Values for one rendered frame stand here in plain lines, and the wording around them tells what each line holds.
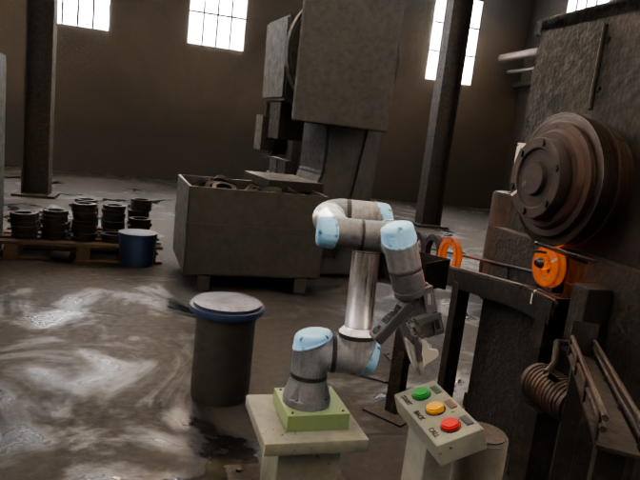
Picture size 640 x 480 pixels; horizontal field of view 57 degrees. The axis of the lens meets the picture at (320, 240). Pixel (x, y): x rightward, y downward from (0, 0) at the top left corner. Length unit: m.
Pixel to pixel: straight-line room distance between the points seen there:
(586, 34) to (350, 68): 2.43
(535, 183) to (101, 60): 10.35
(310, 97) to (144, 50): 7.64
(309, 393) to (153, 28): 10.48
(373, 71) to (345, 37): 0.34
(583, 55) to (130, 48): 10.09
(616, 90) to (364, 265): 1.09
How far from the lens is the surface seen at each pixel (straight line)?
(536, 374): 2.03
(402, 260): 1.29
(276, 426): 1.88
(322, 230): 1.36
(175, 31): 11.91
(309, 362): 1.82
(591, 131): 2.13
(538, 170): 2.16
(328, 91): 4.54
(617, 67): 2.34
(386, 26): 4.78
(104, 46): 11.91
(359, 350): 1.82
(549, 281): 2.26
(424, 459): 1.39
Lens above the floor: 1.17
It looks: 10 degrees down
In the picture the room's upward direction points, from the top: 7 degrees clockwise
